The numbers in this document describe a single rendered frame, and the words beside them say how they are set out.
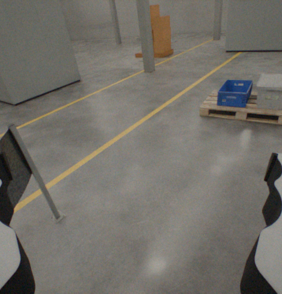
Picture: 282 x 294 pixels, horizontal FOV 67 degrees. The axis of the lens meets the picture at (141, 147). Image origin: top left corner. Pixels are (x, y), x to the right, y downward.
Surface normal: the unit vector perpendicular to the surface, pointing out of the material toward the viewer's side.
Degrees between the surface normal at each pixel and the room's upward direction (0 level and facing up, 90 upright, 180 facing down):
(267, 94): 95
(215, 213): 0
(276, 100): 96
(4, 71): 90
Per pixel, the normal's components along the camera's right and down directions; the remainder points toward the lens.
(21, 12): 0.79, 0.25
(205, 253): -0.13, -0.83
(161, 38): -0.57, 0.51
